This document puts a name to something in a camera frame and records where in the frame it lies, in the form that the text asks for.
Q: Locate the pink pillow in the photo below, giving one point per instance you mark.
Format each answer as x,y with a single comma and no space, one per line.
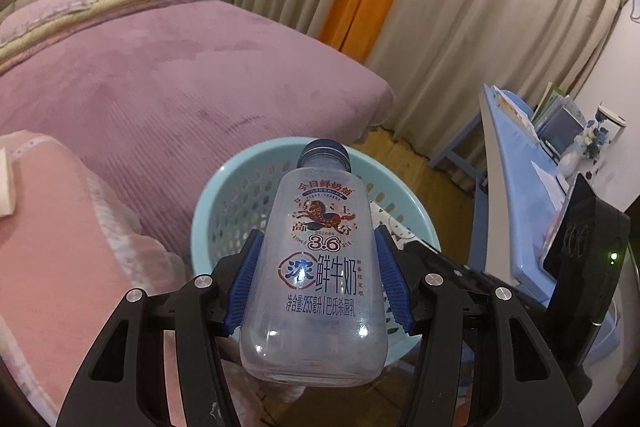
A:
31,16

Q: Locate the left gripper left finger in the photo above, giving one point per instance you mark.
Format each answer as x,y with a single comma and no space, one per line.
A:
121,381

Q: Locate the purple bed cover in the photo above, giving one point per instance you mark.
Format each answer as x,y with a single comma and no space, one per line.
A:
156,95

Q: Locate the clear milk bottle blue cap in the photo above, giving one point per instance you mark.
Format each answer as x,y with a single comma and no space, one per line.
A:
315,315

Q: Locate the white blue flower vase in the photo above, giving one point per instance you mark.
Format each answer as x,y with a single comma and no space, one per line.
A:
583,154

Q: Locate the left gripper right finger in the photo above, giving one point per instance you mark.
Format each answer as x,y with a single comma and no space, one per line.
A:
516,380

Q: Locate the white cup on desk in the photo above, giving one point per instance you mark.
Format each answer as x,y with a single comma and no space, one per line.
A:
610,125

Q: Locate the pink blanket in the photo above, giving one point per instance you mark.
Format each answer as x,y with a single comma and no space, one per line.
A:
69,252

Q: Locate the light blue laundry basket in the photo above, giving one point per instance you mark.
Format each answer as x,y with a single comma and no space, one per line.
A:
239,198

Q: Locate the stack of books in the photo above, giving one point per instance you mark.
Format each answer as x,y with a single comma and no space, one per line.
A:
557,121

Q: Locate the blue desk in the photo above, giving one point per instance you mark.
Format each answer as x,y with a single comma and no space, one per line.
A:
513,211

